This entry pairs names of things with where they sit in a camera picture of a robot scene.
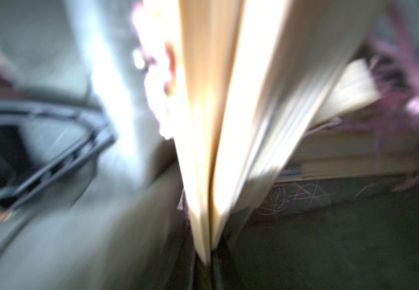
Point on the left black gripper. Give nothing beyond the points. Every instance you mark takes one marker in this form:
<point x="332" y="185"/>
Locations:
<point x="49" y="152"/>

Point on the olive green tote bag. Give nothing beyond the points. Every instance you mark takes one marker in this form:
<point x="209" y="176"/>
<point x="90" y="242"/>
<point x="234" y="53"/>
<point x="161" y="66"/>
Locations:
<point x="131" y="229"/>

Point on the pink patterned folding fan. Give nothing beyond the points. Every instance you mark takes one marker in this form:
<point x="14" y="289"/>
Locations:
<point x="236" y="84"/>

